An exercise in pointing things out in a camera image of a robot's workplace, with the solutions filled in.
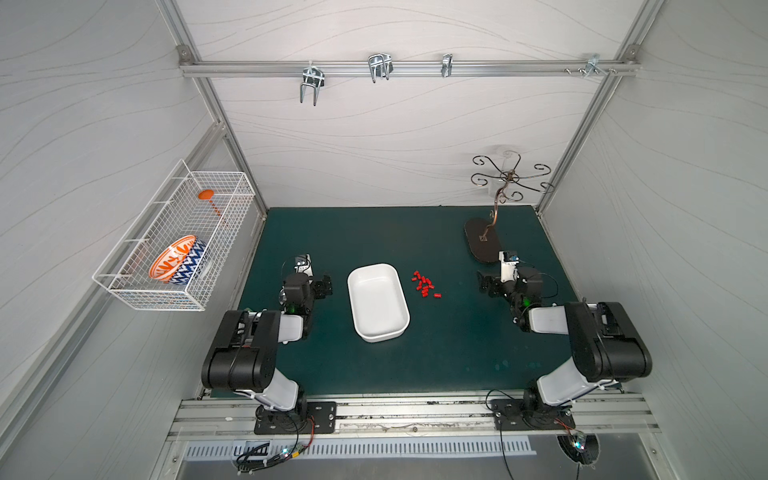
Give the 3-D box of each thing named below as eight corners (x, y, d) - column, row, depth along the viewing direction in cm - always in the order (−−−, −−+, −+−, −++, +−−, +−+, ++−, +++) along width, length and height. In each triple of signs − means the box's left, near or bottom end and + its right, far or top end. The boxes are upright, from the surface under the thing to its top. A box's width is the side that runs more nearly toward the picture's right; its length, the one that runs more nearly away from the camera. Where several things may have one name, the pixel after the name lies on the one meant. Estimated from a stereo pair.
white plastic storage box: (356, 349, 87) (354, 340, 82) (348, 278, 103) (346, 267, 97) (413, 338, 89) (414, 329, 84) (396, 270, 105) (396, 259, 99)
